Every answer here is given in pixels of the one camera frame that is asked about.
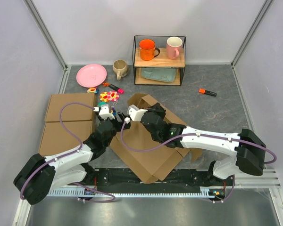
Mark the teal block toy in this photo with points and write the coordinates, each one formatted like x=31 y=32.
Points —
x=100 y=104

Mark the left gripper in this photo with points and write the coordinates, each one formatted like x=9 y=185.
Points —
x=120 y=124

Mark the pink plastic plate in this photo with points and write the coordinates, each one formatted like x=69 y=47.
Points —
x=91 y=75

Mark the orange highlighter marker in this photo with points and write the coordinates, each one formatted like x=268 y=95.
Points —
x=206 y=92

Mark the yellow red smiley toy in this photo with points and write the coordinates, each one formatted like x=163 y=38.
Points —
x=94 y=90

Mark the brown cardboard box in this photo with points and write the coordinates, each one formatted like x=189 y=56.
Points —
x=150 y=166

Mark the pink ceramic mug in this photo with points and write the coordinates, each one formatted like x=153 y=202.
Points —
x=173 y=47

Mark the folded flat cardboard box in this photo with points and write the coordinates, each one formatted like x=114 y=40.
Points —
x=78 y=119

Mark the pink highlighter marker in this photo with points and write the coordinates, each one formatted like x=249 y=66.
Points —
x=117 y=89

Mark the beige ceramic mug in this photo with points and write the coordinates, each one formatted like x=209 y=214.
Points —
x=120 y=68

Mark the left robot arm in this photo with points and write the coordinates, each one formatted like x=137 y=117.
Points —
x=42 y=174

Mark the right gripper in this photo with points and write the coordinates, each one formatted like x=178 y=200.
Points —
x=158 y=108

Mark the black wire shelf rack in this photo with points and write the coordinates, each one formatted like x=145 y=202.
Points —
x=161 y=61

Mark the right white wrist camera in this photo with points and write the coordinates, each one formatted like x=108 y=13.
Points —
x=134 y=114

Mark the green ceramic tray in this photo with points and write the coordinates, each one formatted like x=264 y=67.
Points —
x=159 y=74

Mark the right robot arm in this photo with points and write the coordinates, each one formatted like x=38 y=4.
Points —
x=245 y=150

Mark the grey slotted cable duct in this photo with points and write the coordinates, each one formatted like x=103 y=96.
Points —
x=77 y=191

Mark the pink petal smiley toy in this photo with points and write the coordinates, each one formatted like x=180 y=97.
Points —
x=113 y=96

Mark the sunflower toy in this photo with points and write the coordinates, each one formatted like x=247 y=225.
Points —
x=104 y=97

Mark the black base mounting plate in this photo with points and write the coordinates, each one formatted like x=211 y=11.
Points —
x=193 y=177

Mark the small orange flower toy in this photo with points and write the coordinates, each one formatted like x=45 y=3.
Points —
x=106 y=84

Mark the orange enamel mug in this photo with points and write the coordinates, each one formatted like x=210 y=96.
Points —
x=148 y=49

